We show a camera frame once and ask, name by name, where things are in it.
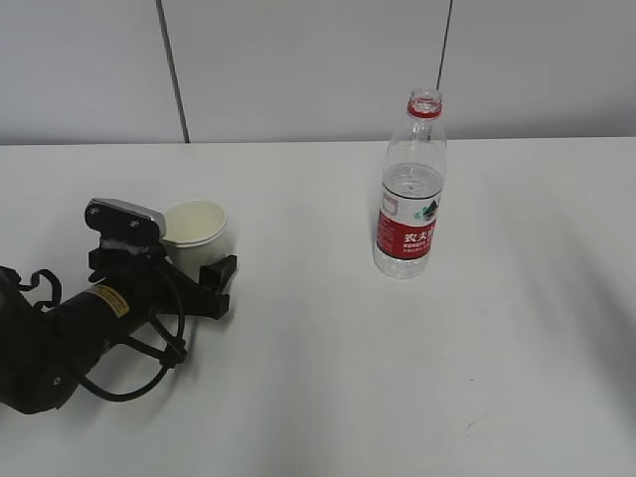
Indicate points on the white paper cup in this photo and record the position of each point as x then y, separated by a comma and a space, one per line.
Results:
196, 235

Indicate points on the clear water bottle red label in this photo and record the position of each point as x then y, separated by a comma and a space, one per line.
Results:
412, 183

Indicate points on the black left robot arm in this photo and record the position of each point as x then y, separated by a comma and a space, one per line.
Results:
49, 345

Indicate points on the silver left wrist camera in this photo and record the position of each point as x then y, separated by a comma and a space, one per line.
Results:
119, 222

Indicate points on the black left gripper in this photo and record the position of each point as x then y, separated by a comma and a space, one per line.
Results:
142, 302

